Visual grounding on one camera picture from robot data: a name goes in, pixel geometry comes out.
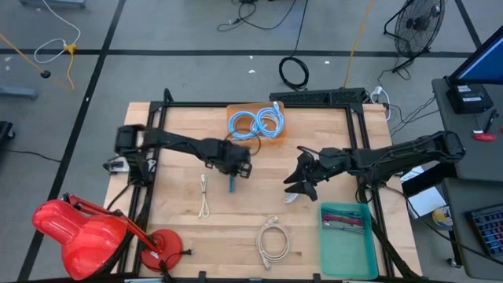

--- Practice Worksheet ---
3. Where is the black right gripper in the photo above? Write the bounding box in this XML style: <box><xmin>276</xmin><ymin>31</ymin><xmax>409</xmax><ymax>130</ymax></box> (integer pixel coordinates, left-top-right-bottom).
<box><xmin>283</xmin><ymin>147</ymin><xmax>353</xmax><ymax>202</ymax></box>

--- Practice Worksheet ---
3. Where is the blue ethernet cable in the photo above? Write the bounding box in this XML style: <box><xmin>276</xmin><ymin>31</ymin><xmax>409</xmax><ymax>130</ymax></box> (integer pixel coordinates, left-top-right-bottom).
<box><xmin>228</xmin><ymin>111</ymin><xmax>259</xmax><ymax>142</ymax></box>
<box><xmin>254</xmin><ymin>101</ymin><xmax>285</xmax><ymax>139</ymax></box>

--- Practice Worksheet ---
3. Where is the cream short USB cable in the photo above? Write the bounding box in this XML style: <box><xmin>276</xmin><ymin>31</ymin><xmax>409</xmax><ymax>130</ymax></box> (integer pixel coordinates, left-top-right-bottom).
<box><xmin>198</xmin><ymin>174</ymin><xmax>211</xmax><ymax>220</ymax></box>

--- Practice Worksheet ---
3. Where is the magenta braided USB cable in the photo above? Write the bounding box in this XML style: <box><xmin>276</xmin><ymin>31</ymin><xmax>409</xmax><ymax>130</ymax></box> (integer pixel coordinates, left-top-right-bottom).
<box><xmin>321</xmin><ymin>215</ymin><xmax>363</xmax><ymax>226</ymax></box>

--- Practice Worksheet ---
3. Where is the grey braided USB cable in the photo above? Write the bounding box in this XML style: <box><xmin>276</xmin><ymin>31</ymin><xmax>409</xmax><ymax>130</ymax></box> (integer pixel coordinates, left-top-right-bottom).
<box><xmin>321</xmin><ymin>222</ymin><xmax>365</xmax><ymax>235</ymax></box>

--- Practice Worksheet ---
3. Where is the green plastic bin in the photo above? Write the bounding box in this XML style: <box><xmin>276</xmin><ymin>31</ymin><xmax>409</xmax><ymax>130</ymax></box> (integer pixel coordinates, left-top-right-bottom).
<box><xmin>318</xmin><ymin>202</ymin><xmax>379</xmax><ymax>280</ymax></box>

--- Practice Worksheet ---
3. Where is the orange plastic bin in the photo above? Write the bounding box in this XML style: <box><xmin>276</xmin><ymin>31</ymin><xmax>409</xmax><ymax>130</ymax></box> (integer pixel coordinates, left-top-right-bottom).
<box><xmin>226</xmin><ymin>101</ymin><xmax>288</xmax><ymax>147</ymax></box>

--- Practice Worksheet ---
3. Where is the black power strip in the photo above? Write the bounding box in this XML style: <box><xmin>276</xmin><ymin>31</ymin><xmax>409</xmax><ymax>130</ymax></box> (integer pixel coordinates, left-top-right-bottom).
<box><xmin>269</xmin><ymin>86</ymin><xmax>367</xmax><ymax>106</ymax></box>

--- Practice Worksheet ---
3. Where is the black flat panel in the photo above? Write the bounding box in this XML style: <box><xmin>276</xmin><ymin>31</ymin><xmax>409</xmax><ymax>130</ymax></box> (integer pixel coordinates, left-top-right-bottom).
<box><xmin>400</xmin><ymin>163</ymin><xmax>459</xmax><ymax>197</ymax></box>

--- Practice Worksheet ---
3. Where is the white paper sheet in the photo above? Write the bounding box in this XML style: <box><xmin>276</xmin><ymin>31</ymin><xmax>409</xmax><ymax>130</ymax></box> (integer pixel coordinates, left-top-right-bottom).
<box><xmin>406</xmin><ymin>186</ymin><xmax>448</xmax><ymax>219</ymax></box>

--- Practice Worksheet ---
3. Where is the yellow and blue round object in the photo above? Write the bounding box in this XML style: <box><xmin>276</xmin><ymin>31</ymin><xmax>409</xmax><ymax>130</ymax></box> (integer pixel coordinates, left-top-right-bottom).
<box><xmin>431</xmin><ymin>206</ymin><xmax>453</xmax><ymax>228</ymax></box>

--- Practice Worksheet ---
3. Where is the red desk lamp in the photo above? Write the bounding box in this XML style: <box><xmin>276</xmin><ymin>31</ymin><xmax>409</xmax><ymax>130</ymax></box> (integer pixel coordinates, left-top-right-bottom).
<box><xmin>31</xmin><ymin>192</ymin><xmax>185</xmax><ymax>281</ymax></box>

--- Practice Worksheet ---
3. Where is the small black computer box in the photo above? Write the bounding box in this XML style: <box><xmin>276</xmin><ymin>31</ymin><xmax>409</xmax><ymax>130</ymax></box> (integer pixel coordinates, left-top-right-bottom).
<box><xmin>446</xmin><ymin>83</ymin><xmax>494</xmax><ymax>115</ymax></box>

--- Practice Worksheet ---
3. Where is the grey desk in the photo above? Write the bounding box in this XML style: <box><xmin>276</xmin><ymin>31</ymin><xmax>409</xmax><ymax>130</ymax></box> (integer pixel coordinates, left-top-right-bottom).
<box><xmin>431</xmin><ymin>77</ymin><xmax>503</xmax><ymax>281</ymax></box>

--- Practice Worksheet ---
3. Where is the backlit black keyboard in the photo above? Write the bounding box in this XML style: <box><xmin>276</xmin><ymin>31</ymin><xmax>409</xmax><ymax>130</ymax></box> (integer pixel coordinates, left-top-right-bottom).
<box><xmin>467</xmin><ymin>204</ymin><xmax>503</xmax><ymax>260</ymax></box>

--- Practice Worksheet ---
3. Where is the black floor fan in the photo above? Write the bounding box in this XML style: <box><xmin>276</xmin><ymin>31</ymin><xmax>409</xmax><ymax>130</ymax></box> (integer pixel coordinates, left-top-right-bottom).
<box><xmin>384</xmin><ymin>0</ymin><xmax>446</xmax><ymax>75</ymax></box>

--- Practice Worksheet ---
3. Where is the black pen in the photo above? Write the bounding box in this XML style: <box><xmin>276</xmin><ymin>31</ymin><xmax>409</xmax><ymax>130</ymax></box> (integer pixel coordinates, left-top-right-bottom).
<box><xmin>483</xmin><ymin>108</ymin><xmax>499</xmax><ymax>134</ymax></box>

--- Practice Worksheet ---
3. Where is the computer monitor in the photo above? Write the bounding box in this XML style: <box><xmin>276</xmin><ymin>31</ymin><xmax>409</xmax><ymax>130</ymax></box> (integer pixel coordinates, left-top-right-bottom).
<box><xmin>447</xmin><ymin>25</ymin><xmax>503</xmax><ymax>86</ymax></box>

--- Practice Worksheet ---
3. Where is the grey floor bar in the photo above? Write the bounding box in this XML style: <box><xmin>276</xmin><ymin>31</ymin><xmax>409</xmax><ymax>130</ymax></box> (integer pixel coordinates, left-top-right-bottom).
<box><xmin>0</xmin><ymin>86</ymin><xmax>39</xmax><ymax>100</ymax></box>

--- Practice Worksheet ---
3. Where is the black object with caster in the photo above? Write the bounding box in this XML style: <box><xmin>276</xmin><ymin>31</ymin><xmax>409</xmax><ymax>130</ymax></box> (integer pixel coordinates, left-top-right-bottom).
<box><xmin>0</xmin><ymin>120</ymin><xmax>16</xmax><ymax>153</ymax></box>

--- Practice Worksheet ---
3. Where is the grey stand foot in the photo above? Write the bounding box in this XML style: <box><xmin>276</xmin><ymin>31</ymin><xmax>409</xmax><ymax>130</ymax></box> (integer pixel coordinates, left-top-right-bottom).
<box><xmin>19</xmin><ymin>0</ymin><xmax>86</xmax><ymax>9</ymax></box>

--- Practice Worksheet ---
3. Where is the beige coiled cable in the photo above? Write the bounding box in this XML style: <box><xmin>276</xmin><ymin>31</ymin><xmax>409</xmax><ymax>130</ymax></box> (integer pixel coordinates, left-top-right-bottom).
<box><xmin>255</xmin><ymin>216</ymin><xmax>291</xmax><ymax>271</ymax></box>

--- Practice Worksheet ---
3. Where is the black coiled floor cable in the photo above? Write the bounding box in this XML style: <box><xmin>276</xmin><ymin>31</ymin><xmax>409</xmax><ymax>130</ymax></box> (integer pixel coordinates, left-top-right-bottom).
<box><xmin>278</xmin><ymin>56</ymin><xmax>310</xmax><ymax>90</ymax></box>

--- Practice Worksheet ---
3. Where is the black lamp power cord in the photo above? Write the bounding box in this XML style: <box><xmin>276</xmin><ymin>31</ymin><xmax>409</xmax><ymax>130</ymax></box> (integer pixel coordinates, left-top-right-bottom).
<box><xmin>156</xmin><ymin>248</ymin><xmax>194</xmax><ymax>282</ymax></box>

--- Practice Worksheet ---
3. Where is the white charger with cable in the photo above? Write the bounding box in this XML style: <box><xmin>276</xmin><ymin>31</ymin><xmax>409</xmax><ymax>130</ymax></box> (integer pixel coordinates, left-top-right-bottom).
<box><xmin>369</xmin><ymin>85</ymin><xmax>393</xmax><ymax>121</ymax></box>

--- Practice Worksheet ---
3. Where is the black aluminium table frame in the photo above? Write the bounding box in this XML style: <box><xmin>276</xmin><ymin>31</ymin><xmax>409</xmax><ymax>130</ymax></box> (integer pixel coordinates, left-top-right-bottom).
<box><xmin>117</xmin><ymin>88</ymin><xmax>424</xmax><ymax>282</ymax></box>

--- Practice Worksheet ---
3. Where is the grey metal bracket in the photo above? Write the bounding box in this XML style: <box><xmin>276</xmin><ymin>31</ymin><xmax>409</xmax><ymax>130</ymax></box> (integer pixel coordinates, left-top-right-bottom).
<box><xmin>102</xmin><ymin>159</ymin><xmax>129</xmax><ymax>174</ymax></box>

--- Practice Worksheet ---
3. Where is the black floor cable bundle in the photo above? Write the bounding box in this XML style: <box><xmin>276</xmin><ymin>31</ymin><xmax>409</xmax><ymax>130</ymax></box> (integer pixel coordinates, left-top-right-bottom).
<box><xmin>387</xmin><ymin>96</ymin><xmax>440</xmax><ymax>137</ymax></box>

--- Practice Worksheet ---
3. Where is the black tangled floor cable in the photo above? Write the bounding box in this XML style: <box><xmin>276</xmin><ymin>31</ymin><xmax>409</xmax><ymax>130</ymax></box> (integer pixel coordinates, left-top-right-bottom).
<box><xmin>216</xmin><ymin>0</ymin><xmax>299</xmax><ymax>32</ymax></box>

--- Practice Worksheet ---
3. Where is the black straight floor cable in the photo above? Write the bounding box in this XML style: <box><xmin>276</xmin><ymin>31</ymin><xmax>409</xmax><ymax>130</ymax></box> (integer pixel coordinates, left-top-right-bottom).
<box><xmin>291</xmin><ymin>0</ymin><xmax>310</xmax><ymax>59</ymax></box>

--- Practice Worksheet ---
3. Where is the orange extension cord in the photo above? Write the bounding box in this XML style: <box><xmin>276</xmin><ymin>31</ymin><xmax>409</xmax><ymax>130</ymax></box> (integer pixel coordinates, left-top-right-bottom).
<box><xmin>343</xmin><ymin>0</ymin><xmax>376</xmax><ymax>88</ymax></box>

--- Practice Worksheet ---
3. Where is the yellow floor cable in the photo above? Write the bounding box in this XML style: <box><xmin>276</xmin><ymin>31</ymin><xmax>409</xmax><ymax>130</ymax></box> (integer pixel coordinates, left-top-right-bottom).
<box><xmin>0</xmin><ymin>33</ymin><xmax>78</xmax><ymax>90</ymax></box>

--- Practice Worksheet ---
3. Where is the thin black floor cable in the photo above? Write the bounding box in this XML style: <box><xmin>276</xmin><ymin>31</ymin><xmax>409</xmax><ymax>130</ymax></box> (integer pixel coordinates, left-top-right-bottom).
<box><xmin>6</xmin><ymin>149</ymin><xmax>62</xmax><ymax>163</ymax></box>

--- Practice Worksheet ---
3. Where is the white floor cable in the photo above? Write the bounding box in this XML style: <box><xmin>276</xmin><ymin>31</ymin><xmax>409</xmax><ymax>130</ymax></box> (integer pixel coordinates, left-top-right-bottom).
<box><xmin>34</xmin><ymin>0</ymin><xmax>82</xmax><ymax>64</ymax></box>

